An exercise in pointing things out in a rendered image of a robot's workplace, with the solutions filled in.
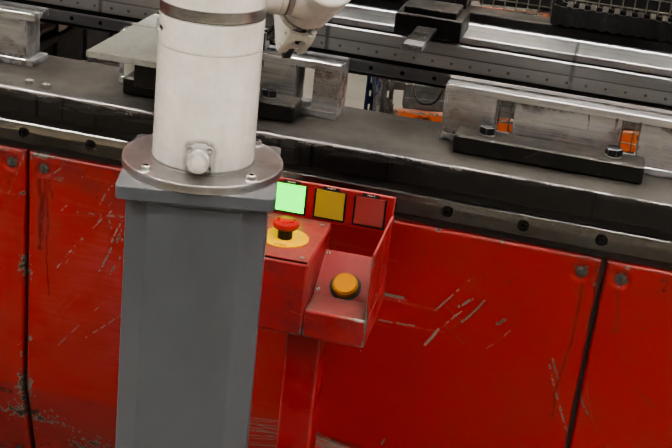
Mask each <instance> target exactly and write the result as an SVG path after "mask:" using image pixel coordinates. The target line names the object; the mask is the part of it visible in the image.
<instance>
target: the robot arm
mask: <svg viewBox="0 0 672 448"><path fill-rule="evenodd" d="M350 1H351V0H160V8H159V25H158V45H157V65H156V85H155V105H154V125H153V134H149V135H146V136H143V137H140V138H137V139H135V140H133V141H131V142H130V143H129V144H127V145H126V146H125V147H124V149H123V151H122V161H121V162H122V165H123V168H124V169H125V170H126V171H127V173H129V174H130V175H131V176H133V177H134V178H136V179H138V180H140V181H142V182H144V183H146V184H149V185H152V186H155V187H158V188H162V189H165V190H170V191H175V192H180V193H188V194H198V195H232V194H241V193H247V192H252V191H256V190H260V189H263V188H265V187H268V186H270V185H272V184H273V183H275V182H276V181H277V180H278V179H279V178H280V177H281V175H282V172H283V160H282V158H281V157H280V155H279V154H278V153H277V152H275V151H274V150H273V149H271V148H270V147H268V146H266V145H264V144H262V141H261V140H260V139H256V129H257V117H258V105H259V93H260V80H261V68H262V56H263V44H264V32H265V19H266V14H274V19H273V25H272V26H271V27H270V28H269V29H268V30H267V35H268V36H267V41H273V43H274V44H276V50H277V51H278V52H279V53H282V58H283V59H290V58H291V56H292V54H293V52H294V50H295V49H298V50H297V51H296V53H297V54H303V53H305V52H306V51H307V49H308V48H309V47H310V46H311V44H312V43H313V41H314V39H315V37H316V34H317V30H319V29H321V28H322V27H323V26H324V25H325V24H326V23H327V22H328V21H329V20H330V19H331V18H332V17H334V16H335V15H336V14H337V13H338V12H339V11H340V10H341V9H342V8H343V7H344V6H345V5H346V4H347V3H349V2H350Z"/></svg>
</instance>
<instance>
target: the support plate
mask: <svg viewBox="0 0 672 448"><path fill-rule="evenodd" d="M157 18H159V16H156V15H150V16H149V17H147V18H145V19H143V20H141V21H139V22H138V23H136V25H132V26H130V27H128V28H127V29H125V30H123V31H121V32H119V33H117V34H116V35H114V36H112V37H110V38H108V39H106V40H105V41H103V42H101V43H99V44H97V45H95V46H93V47H92V48H90V49H88V50H86V57H92V58H97V59H103V60H109V61H115V62H121V63H126V64H132V65H138V66H144V67H150V68H156V65H157V45H158V31H156V29H155V28H156V24H157ZM137 25H142V26H137ZM143 26H148V27H143ZM149 27H154V28H149Z"/></svg>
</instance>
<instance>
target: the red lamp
mask: <svg viewBox="0 0 672 448"><path fill-rule="evenodd" d="M384 209H385V201H384V200H378V199H373V198H367V197H361V196H356V204H355V213H354V221H353V223H356V224H362V225H367V226H373V227H379V228H382V225H383V217H384Z"/></svg>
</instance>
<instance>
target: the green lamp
mask: <svg viewBox="0 0 672 448"><path fill-rule="evenodd" d="M305 193H306V187H304V186H298V185H293V184H287V183H281V182H278V183H277V194H276V205H275V209H278V210H283V211H289V212H295V213H300V214H303V213H304V203H305Z"/></svg>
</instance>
